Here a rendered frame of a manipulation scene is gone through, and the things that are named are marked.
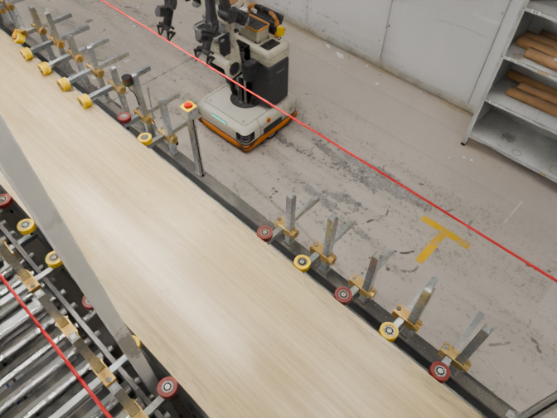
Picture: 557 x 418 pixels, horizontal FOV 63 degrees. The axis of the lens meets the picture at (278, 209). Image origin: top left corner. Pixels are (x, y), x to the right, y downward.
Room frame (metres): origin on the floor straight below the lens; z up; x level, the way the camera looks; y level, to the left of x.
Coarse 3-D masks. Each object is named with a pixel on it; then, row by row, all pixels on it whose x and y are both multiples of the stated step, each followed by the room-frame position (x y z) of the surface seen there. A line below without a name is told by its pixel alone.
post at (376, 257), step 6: (378, 252) 1.08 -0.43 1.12; (372, 258) 1.06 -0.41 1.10; (378, 258) 1.05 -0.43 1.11; (372, 264) 1.06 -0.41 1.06; (378, 264) 1.05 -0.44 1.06; (372, 270) 1.05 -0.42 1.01; (366, 276) 1.06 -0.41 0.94; (372, 276) 1.05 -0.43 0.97; (366, 282) 1.06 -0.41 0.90; (372, 282) 1.06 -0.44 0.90; (366, 288) 1.05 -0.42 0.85; (360, 294) 1.07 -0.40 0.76
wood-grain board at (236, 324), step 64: (0, 64) 2.74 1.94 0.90; (64, 128) 2.09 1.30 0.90; (64, 192) 1.58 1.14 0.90; (128, 192) 1.58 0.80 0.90; (192, 192) 1.59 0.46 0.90; (128, 256) 1.18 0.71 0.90; (192, 256) 1.18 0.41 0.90; (256, 256) 1.19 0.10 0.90; (128, 320) 0.85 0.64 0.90; (192, 320) 0.86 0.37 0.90; (256, 320) 0.86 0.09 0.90; (320, 320) 0.87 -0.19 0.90; (192, 384) 0.59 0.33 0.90; (256, 384) 0.59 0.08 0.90; (320, 384) 0.59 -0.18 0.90; (384, 384) 0.60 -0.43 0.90
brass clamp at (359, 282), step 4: (352, 276) 1.13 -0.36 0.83; (356, 276) 1.13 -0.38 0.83; (352, 280) 1.11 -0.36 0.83; (356, 280) 1.11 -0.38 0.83; (360, 280) 1.11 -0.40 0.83; (348, 284) 1.11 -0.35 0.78; (352, 284) 1.09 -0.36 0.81; (356, 284) 1.08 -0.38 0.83; (360, 284) 1.08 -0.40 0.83; (360, 288) 1.07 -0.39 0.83; (372, 288) 1.07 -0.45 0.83; (360, 292) 1.06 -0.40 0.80; (364, 292) 1.05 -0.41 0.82; (368, 292) 1.04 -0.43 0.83; (372, 292) 1.04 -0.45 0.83; (376, 292) 1.05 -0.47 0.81; (364, 296) 1.04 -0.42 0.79; (368, 296) 1.03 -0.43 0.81; (372, 296) 1.03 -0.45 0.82
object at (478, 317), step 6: (480, 312) 0.96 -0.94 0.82; (474, 318) 0.92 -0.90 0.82; (480, 318) 0.92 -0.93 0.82; (468, 324) 0.89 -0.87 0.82; (474, 324) 0.89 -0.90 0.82; (468, 330) 0.87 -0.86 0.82; (462, 336) 0.84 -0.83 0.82; (468, 336) 0.84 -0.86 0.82; (456, 342) 0.81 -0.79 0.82; (462, 342) 0.81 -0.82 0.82; (456, 348) 0.78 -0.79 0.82; (444, 360) 0.73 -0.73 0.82; (450, 360) 0.73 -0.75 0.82
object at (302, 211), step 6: (312, 198) 1.62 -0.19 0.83; (318, 198) 1.62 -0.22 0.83; (306, 204) 1.58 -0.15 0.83; (312, 204) 1.58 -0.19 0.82; (300, 210) 1.54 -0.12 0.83; (306, 210) 1.54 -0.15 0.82; (300, 216) 1.51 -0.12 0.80; (276, 228) 1.41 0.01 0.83; (282, 228) 1.41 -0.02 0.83; (276, 234) 1.37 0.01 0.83
